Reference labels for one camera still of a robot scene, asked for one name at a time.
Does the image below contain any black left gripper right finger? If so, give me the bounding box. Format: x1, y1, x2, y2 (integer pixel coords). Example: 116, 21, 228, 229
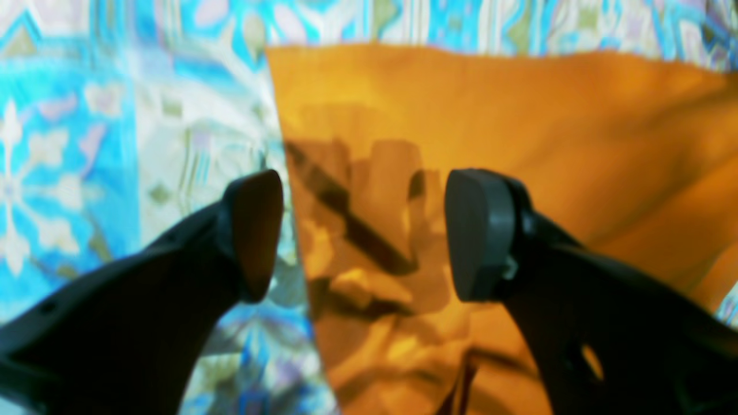
445, 169, 736, 414

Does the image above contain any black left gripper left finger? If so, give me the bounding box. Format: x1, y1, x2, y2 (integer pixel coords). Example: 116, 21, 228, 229
1, 169, 284, 414

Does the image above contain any orange T-shirt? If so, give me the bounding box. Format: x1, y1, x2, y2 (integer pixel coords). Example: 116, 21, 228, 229
266, 44, 736, 414

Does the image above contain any patterned tile tablecloth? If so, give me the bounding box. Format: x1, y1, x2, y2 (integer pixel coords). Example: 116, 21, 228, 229
0, 0, 738, 415

